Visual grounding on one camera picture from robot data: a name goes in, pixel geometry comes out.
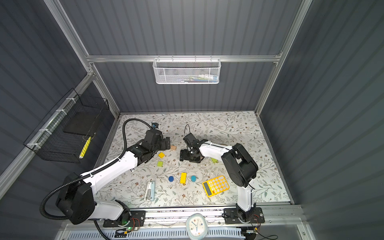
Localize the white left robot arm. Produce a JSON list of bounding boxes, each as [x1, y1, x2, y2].
[[56, 129, 171, 225]]

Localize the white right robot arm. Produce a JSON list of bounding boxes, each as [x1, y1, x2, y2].
[[180, 133, 259, 213]]

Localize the long yellow block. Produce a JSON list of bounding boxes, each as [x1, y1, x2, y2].
[[180, 173, 187, 184]]

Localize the yellow calculator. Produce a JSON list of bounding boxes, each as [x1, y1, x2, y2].
[[202, 176, 230, 198]]

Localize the white stapler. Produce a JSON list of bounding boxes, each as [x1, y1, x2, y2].
[[145, 181, 155, 202]]

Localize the white analog clock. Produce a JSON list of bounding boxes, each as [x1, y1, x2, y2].
[[186, 213, 208, 240]]

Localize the yellow green marker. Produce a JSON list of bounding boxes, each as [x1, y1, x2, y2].
[[79, 137, 92, 159]]

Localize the white wire basket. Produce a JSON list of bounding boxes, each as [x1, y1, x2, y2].
[[153, 59, 222, 85]]

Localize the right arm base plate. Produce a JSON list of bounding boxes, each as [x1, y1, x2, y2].
[[222, 207, 265, 225]]

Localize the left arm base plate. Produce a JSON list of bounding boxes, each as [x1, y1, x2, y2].
[[103, 211, 146, 228]]

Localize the black wire basket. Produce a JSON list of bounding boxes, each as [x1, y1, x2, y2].
[[24, 91, 110, 164]]

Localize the black corrugated cable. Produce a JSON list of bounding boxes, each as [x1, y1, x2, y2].
[[39, 118, 154, 221]]

